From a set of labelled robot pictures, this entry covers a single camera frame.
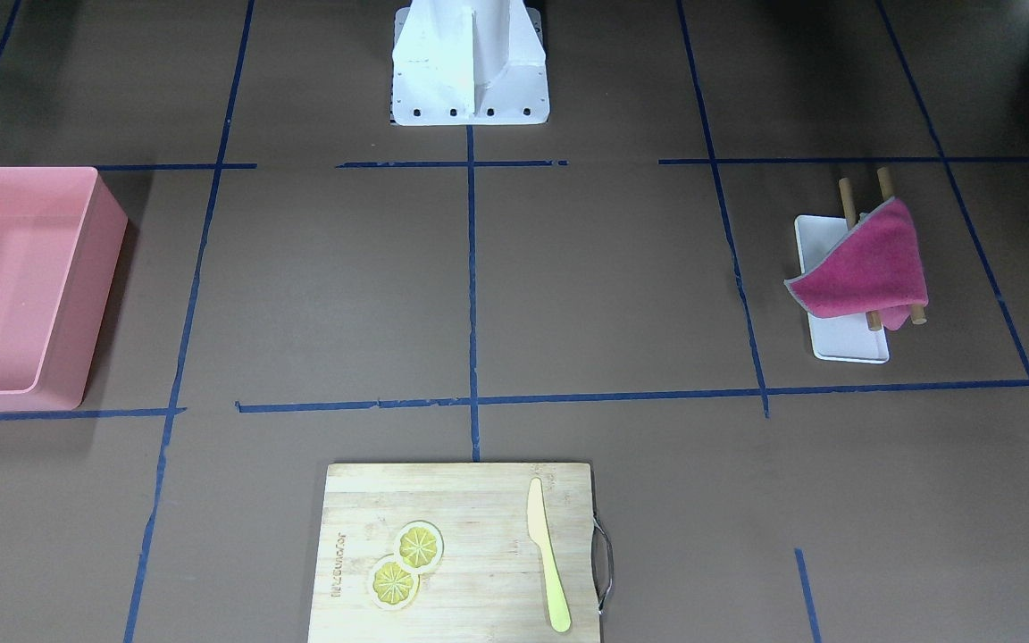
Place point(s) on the pink microfiber cloth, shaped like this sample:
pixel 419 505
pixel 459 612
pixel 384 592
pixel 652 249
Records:
pixel 875 266

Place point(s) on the yellow plastic knife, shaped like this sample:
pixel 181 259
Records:
pixel 537 524

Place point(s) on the lemon slice upper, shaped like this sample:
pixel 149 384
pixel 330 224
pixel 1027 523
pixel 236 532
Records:
pixel 418 547

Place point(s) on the wooden cutting board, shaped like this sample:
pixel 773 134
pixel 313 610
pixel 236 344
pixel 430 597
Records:
pixel 488 586

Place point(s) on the white towel rack stand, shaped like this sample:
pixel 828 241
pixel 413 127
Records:
pixel 858 338

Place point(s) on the pink plastic bin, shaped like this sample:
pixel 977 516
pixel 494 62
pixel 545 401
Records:
pixel 61 232

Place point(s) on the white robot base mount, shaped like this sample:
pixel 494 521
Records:
pixel 469 63

